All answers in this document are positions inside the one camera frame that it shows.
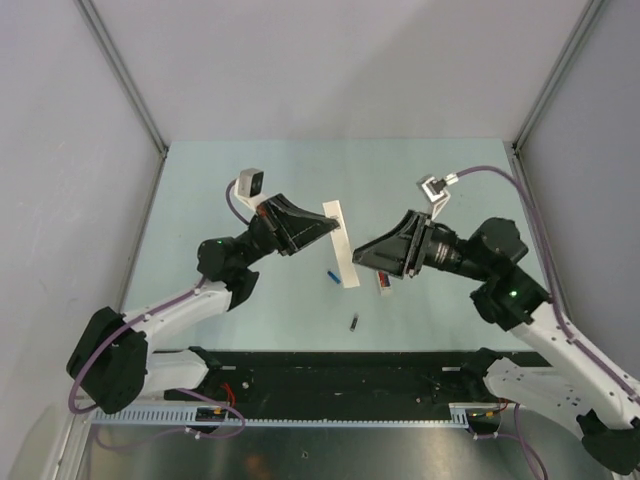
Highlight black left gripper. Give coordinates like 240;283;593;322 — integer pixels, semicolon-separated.
237;194;339;270

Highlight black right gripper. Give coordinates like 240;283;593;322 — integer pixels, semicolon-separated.
353;209;492;282

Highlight red orange battery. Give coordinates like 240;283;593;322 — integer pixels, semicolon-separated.
377;272;390;288

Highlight white battery cover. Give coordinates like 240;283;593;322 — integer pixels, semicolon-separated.
322;200;360;289

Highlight light blue battery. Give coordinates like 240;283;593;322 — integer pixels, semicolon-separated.
327;270;342;285

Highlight black silver battery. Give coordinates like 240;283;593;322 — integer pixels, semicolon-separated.
350;314;360;332

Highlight white remote control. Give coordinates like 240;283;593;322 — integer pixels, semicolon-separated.
377;271;392;296

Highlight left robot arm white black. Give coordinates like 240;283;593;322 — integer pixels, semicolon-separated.
66;194;339;414

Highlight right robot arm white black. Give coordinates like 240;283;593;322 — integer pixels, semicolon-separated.
353;210;639;475

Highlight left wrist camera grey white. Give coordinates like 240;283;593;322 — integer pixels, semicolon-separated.
234;168;266;210

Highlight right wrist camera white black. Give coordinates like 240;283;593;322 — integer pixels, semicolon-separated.
417;173;459;220

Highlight white slotted cable duct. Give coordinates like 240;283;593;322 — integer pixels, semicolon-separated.
90;403;480;429

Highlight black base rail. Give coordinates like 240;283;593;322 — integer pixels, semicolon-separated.
197;350;497;420

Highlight left aluminium frame post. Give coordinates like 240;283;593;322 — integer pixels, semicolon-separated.
73;0;169;159

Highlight aluminium frame post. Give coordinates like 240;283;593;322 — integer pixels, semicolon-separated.
510;0;610;155
73;0;169;159

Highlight right aluminium frame post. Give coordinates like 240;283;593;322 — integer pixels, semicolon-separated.
510;0;610;155

